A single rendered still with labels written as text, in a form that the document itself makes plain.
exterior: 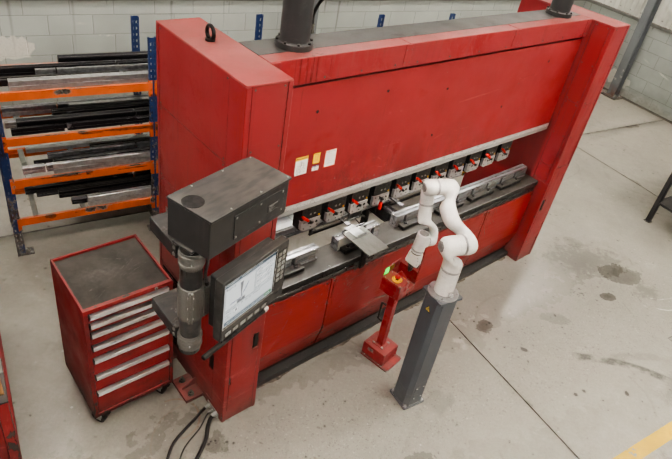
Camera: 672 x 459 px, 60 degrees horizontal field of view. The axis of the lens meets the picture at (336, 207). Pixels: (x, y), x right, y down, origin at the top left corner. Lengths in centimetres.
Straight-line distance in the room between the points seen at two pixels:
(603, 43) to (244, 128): 325
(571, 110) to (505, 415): 249
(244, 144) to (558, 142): 333
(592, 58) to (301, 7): 284
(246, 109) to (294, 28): 57
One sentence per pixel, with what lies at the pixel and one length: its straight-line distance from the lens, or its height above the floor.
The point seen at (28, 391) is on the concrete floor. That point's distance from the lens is 432.
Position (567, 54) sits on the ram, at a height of 203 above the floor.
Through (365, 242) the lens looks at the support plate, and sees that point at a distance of 386.
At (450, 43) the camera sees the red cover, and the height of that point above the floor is 227.
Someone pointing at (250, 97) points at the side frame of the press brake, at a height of 225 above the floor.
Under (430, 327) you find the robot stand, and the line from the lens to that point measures 372.
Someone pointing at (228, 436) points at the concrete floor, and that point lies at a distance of 397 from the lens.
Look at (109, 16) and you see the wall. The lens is 722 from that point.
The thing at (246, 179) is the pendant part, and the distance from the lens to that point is 253.
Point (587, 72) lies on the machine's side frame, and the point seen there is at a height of 191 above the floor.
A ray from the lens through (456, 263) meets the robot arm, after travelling 346.
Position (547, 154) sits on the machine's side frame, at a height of 114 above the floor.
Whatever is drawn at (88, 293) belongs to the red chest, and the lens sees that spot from 342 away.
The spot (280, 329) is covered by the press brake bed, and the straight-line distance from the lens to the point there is 387.
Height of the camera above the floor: 329
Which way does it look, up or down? 34 degrees down
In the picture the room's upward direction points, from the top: 11 degrees clockwise
